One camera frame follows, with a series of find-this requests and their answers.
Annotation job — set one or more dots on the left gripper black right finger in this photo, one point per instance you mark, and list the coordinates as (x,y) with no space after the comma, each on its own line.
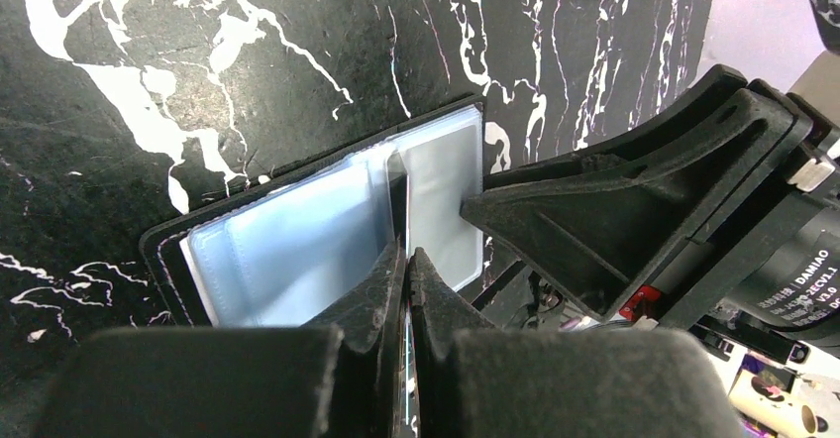
(477,380)

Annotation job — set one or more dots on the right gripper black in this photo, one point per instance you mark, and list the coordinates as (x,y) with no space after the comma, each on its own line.
(722,211)

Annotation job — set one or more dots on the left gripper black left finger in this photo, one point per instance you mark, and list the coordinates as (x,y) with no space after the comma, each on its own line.
(335,376)

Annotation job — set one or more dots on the black card holder wallet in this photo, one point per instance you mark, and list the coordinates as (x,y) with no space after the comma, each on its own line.
(280,253)

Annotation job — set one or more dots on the black silver card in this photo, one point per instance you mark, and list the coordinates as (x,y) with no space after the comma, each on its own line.
(398,196)

